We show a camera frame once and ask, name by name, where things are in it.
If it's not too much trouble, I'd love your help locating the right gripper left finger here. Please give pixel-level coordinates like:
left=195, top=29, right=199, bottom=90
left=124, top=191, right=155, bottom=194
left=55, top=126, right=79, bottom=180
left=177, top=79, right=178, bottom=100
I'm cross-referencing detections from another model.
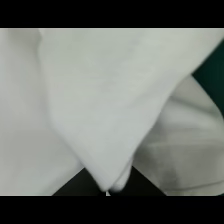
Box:
left=51, top=166, right=105, bottom=197

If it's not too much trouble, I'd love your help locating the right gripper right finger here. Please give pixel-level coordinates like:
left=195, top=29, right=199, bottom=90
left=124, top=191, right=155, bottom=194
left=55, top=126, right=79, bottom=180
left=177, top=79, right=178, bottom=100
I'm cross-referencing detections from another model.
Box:
left=109, top=165, right=168, bottom=197

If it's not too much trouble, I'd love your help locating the white shirt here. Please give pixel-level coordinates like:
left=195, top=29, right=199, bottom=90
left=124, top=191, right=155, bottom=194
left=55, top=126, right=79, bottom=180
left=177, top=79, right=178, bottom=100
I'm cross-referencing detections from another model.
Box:
left=0, top=28, right=224, bottom=197

